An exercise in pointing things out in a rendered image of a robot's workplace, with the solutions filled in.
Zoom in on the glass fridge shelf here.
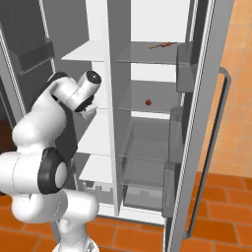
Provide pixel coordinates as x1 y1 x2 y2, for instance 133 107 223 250
117 80 180 115
115 40 180 66
118 119 172 162

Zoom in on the grey fridge cabinet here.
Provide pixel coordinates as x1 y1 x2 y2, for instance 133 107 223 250
40 0 199 227

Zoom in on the grey fridge door handle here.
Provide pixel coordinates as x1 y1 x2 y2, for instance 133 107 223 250
182 66 232 240

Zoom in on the white fridge shelf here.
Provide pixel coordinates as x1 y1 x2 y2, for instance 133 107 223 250
76 109 113 158
78 154 114 185
60 40 109 63

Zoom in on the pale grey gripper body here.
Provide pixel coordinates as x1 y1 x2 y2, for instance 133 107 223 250
78 99 99 120

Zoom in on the grey door bin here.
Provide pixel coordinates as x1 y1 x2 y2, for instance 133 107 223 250
160 161 177 220
10 36 56 76
168 105 186 165
175 41 195 94

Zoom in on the orange kebab skewer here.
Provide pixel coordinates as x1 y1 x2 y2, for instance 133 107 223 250
148 41 178 50

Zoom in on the grey fridge door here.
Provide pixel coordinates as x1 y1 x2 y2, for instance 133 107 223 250
163 0 236 252
0 0 57 156

